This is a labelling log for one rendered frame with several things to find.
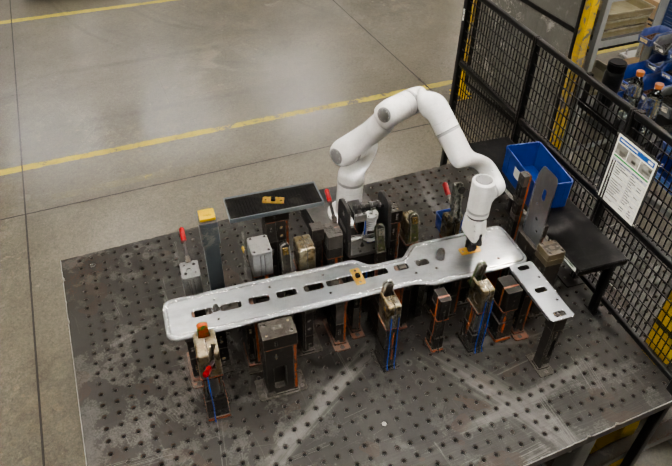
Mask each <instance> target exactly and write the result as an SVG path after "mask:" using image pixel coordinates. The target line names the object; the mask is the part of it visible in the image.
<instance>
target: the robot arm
mask: <svg viewBox="0 0 672 466"><path fill-rule="evenodd" d="M417 113H421V115H422V116H423V117H425V118H426V119H427V120H428V121H429V123H430V125H431V127H432V129H433V130H434V132H435V134H436V136H437V138H438V140H439V142H440V144H441V146H442V148H443V149H444V151H445V153H446V155H447V157H448V159H449V161H450V162H451V164H452V165H453V166H454V167H455V168H464V167H472V168H474V169H475V170H477V171H478V172H479V173H480V174H478V175H475V176H474V177H473V178H472V183H471V188H470V194H469V199H468V204H467V209H466V213H465V216H464V219H463V223H462V230H463V231H464V233H465V234H466V243H465V247H466V248H467V247H469V248H468V252H471V251H475V250H476V246H478V247H479V246H482V241H483V240H484V237H485V232H486V219H487V218H488V216H489V212H490V208H491V204H492V202H493V201H494V199H495V198H497V197H498V196H500V195H501V194H502V193H503V192H504V191H505V188H506V186H505V182H504V179H503V177H502V175H501V173H500V171H499V170H498V168H497V166H496V165H495V164H494V162H493V161H492V160H490V159H489V158H488V157H486V156H484V155H481V154H478V153H476V152H474V151H473V150H472V149H471V147H470V145H469V143H468V141H467V139H466V137H465V135H464V133H463V131H462V129H461V127H460V125H459V123H458V121H457V120H456V118H455V116H454V114H453V112H452V110H451V108H450V106H449V104H448V102H447V101H446V99H445V98H444V97H443V96H442V95H440V94H438V93H436V92H431V91H426V90H425V88H424V87H421V86H417V87H412V88H409V89H406V90H404V91H402V92H400V93H398V94H396V95H393V96H391V97H389V98H387V99H385V100H384V101H382V102H381V103H380V104H378V105H377V106H376V107H375V109H374V114H373V115H372V116H371V117H370V118H369V119H367V120H366V121H365V122H364V123H363V124H361V125H360V126H358V127H357V128H355V129H354V130H352V131H351V132H349V133H347V134H346V135H344V136H343V137H341V138H339V139H338V140H336V141H335V142H334V143H333V144H332V146H331V148H330V157H331V159H332V161H333V162H334V163H335V164H336V165H338V166H341V167H340V168H339V170H338V176H337V191H336V201H334V202H333V203H332V206H333V209H334V213H335V215H336V216H337V220H338V201H339V199H342V198H344V199H345V201H346V202H347V201H351V200H356V199H359V201H360V202H362V195H363V185H364V175H365V172H366V170H367V169H368V167H369V166H370V164H371V162H372V161H373V159H374V157H375V155H376V152H377V149H378V142H379V141H380V140H382V139H383V138H384V137H386V136H387V135H388V134H389V133H390V132H391V131H392V130H393V128H394V126H395V125H396V124H398V123H399V122H401V121H403V120H405V119H407V118H409V117H411V116H413V115H415V114H417Z"/></svg>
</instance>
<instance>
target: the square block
mask: <svg viewBox="0 0 672 466"><path fill-rule="evenodd" d="M565 253H566V252H565V250H564V249H563V248H562V247H561V246H560V245H559V244H558V242H557V241H556V240H550V241H546V242H542V243H539V244H538V246H537V248H536V252H535V258H534V261H533V263H534V264H535V266H536V267H537V268H538V269H539V271H540V272H541V273H542V274H543V276H544V277H545V278H546V279H547V281H548V282H549V283H550V284H551V285H552V287H553V286H554V283H555V280H556V277H557V275H558V271H559V269H560V266H561V263H563V260H564V258H565V257H564V256H565ZM544 291H547V289H546V288H545V287H541V288H538V290H537V293H540V292H544ZM539 316H543V314H542V313H541V311H540V310H539V309H538V307H537V306H536V305H535V303H534V302H533V301H532V304H531V307H530V310H529V313H528V316H527V318H528V319H532V318H535V317H539Z"/></svg>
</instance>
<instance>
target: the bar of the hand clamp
mask: <svg viewBox="0 0 672 466"><path fill-rule="evenodd" d="M465 190H466V189H465V188H464V187H463V183H462V182H461V181H460V182H454V183H453V188H452V201H451V215H452V217H453V222H452V223H454V217H455V212H457V215H458V218H457V220H458V221H459V222H460V219H461V208H462V196H463V193H464V192H465Z"/></svg>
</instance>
